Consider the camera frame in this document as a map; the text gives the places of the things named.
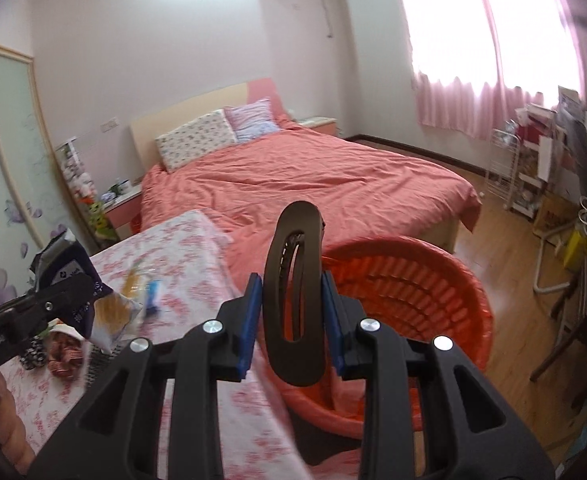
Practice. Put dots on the white floral pillow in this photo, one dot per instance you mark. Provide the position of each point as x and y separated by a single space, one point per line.
193 137

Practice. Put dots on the brown paper bag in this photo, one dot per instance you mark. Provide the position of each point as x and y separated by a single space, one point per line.
553 215

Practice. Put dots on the white air conditioner pipe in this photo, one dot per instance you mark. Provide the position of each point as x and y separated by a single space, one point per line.
329 10

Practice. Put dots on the white paper bag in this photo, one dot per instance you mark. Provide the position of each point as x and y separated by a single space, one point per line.
545 160

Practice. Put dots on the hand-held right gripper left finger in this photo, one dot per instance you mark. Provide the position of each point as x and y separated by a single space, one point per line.
251 330

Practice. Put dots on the white metal tube frame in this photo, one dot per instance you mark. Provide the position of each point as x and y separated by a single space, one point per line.
541 270

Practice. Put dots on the pink curtains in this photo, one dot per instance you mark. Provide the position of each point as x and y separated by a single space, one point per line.
453 105

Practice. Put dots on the bed with coral duvet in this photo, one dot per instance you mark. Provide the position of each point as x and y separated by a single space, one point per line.
298 185

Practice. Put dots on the orange plastic basket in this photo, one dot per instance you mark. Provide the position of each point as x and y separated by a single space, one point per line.
423 280

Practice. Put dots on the dark brown hair claw clip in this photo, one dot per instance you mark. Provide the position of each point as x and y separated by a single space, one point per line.
314 300

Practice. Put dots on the white wall socket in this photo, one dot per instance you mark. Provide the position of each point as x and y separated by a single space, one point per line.
110 124

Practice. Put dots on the white plush toy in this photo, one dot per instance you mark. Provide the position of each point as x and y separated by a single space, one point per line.
83 185

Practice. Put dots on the wardrobe with frosted sliding doors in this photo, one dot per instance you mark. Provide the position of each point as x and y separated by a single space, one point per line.
3 160

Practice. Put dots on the pink floral tablecloth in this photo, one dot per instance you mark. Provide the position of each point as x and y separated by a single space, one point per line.
188 260

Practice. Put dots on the person's left hand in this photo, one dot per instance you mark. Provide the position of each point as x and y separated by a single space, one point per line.
13 420

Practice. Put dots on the white mug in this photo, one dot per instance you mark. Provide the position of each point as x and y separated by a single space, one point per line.
122 187

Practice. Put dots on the yellow green plush toy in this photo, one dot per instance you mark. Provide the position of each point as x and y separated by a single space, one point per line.
97 220

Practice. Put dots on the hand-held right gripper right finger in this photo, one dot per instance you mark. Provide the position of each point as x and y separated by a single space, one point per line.
333 330

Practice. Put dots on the beige and pink headboard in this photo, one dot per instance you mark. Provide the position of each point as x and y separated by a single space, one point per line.
173 115

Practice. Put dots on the dark purple snack packet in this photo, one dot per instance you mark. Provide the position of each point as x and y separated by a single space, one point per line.
73 265

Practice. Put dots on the black dotted cloth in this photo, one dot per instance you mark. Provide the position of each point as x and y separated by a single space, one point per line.
33 355

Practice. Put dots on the pink striped pillow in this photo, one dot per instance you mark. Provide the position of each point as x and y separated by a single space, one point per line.
253 120

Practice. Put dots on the grey chair back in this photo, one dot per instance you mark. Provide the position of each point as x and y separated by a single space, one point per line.
584 160

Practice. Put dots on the small blue packet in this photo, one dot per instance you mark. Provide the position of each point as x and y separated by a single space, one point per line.
153 297

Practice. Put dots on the clear wafer snack packet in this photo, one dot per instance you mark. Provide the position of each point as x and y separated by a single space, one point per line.
115 315

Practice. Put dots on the pink nightstand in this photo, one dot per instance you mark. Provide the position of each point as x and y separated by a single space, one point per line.
123 210
318 124

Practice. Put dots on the white trolley shelf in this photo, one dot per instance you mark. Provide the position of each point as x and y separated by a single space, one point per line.
526 185

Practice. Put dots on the boxed toy display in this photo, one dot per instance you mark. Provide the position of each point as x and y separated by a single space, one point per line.
68 157

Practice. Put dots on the dark wooden chair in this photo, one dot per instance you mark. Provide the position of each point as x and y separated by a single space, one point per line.
573 320

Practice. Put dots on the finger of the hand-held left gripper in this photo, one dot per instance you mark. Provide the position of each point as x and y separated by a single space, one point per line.
58 300

